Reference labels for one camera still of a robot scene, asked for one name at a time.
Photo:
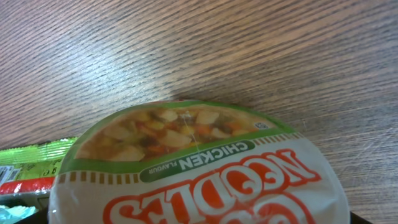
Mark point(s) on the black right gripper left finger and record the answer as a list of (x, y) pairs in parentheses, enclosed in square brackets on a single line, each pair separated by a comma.
[(40, 217)]

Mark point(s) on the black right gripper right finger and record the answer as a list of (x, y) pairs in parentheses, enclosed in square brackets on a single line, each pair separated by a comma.
[(355, 219)]

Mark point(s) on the green gummy candy bag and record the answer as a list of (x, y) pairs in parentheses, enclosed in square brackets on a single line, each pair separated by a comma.
[(28, 172)]

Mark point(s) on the white chicken cup noodles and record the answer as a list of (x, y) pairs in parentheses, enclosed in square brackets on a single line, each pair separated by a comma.
[(195, 162)]

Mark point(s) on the light teal packet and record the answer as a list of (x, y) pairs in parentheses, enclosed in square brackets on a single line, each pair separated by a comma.
[(11, 215)]

